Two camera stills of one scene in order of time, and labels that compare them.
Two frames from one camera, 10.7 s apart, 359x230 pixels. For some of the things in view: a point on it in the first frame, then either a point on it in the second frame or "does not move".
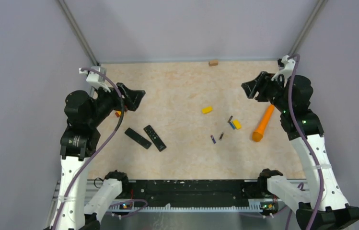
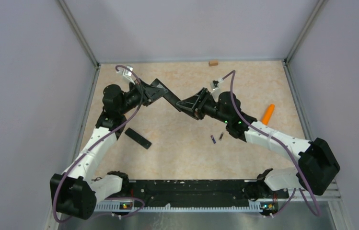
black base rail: [156, 192] does not move
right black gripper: [260, 85] → [194, 106]
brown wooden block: [213, 63] does not move
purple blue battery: [213, 139] does not move
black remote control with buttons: [154, 137] → [172, 97]
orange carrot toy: [257, 135] does not move
